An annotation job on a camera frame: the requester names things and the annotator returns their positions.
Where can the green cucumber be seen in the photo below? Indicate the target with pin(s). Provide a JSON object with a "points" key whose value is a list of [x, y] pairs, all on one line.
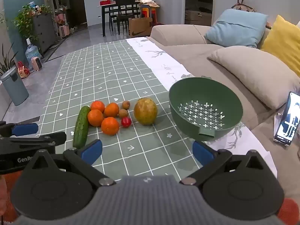
{"points": [[81, 127]]}

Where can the beige sofa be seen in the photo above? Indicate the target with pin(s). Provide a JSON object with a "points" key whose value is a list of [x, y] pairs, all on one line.
{"points": [[187, 51]]}

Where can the stacked red orange stools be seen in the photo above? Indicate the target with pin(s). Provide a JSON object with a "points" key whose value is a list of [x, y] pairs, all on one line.
{"points": [[150, 13]]}

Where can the small red tomato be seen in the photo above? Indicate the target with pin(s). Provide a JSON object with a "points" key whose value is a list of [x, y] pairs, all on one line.
{"points": [[126, 121]]}

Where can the smartphone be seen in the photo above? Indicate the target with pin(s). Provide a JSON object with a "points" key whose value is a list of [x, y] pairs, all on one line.
{"points": [[288, 121]]}

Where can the grey trash bin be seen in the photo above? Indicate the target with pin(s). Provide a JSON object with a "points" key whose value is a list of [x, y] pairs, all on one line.
{"points": [[14, 89]]}

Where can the long-leaf floor plant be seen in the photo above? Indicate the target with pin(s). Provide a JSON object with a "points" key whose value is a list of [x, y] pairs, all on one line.
{"points": [[7, 61]]}

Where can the green plastic colander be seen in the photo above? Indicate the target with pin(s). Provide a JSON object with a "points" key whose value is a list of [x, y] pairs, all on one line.
{"points": [[205, 91]]}

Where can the dark dining chair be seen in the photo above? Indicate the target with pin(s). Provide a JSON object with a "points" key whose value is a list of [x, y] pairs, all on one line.
{"points": [[125, 4]]}

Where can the dark wooden door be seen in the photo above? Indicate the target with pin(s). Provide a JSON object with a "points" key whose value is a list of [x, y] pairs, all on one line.
{"points": [[78, 7]]}

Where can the light blue pillow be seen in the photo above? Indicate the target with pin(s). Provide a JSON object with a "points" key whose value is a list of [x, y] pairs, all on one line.
{"points": [[236, 28]]}

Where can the brown paper bag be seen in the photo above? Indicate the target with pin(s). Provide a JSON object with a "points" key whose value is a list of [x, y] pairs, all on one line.
{"points": [[140, 27]]}

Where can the leafy potted plant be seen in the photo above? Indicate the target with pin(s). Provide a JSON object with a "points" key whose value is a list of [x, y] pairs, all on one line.
{"points": [[23, 21]]}

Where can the orange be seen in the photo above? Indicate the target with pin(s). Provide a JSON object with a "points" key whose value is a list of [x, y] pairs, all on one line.
{"points": [[110, 125], [111, 109], [97, 106], [95, 118]]}

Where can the yellow pillow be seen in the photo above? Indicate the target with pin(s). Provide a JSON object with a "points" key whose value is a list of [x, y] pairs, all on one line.
{"points": [[283, 42]]}

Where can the dark dining table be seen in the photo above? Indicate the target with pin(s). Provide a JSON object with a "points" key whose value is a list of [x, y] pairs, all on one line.
{"points": [[105, 6]]}

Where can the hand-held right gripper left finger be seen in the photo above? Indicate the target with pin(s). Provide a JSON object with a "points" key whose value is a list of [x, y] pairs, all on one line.
{"points": [[90, 151]]}

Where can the brown lychee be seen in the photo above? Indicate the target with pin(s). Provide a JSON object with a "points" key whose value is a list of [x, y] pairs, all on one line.
{"points": [[126, 104], [123, 113]]}

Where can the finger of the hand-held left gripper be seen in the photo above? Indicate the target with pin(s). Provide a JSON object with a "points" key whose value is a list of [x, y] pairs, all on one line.
{"points": [[51, 137], [25, 129]]}

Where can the green checked tablecloth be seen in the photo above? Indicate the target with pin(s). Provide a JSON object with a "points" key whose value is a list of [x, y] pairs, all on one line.
{"points": [[105, 75]]}

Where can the blue water bottle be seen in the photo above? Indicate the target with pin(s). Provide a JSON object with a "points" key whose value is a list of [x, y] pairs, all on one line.
{"points": [[31, 51]]}

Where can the red box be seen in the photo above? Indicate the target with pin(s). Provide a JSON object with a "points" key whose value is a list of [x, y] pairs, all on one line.
{"points": [[106, 2]]}

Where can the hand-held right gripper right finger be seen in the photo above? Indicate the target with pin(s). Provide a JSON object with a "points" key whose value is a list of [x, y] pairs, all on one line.
{"points": [[202, 151]]}

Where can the yellow-green mango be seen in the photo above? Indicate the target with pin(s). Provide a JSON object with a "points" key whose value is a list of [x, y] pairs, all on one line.
{"points": [[145, 111]]}

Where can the red gift bag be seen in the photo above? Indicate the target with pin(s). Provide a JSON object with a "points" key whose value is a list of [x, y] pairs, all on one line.
{"points": [[23, 71]]}

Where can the beige pillow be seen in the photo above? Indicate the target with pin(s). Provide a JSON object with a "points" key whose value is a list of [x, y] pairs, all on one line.
{"points": [[257, 72]]}

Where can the grey drawer cabinet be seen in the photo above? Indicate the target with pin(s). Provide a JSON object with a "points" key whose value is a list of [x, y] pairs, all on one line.
{"points": [[44, 32]]}

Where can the small pink heater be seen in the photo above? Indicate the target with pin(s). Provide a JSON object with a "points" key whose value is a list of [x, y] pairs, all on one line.
{"points": [[36, 63]]}

